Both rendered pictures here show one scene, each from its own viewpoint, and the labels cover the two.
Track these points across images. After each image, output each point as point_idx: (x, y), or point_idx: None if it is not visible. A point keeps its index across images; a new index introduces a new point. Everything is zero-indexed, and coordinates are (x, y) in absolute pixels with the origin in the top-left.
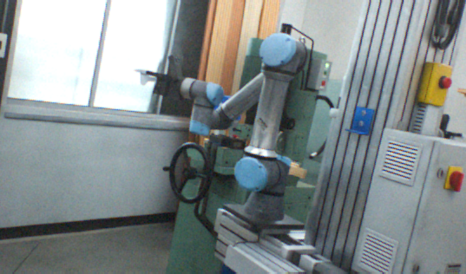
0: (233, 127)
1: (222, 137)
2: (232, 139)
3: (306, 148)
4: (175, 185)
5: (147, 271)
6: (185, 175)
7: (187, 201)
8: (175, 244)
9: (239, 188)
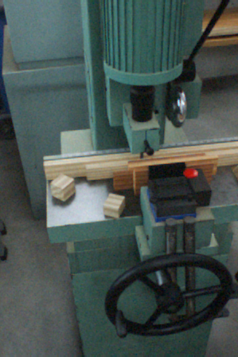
0: (151, 150)
1: (189, 198)
2: (210, 190)
3: (64, 51)
4: (133, 323)
5: None
6: (170, 311)
7: (182, 331)
8: (92, 339)
9: (216, 238)
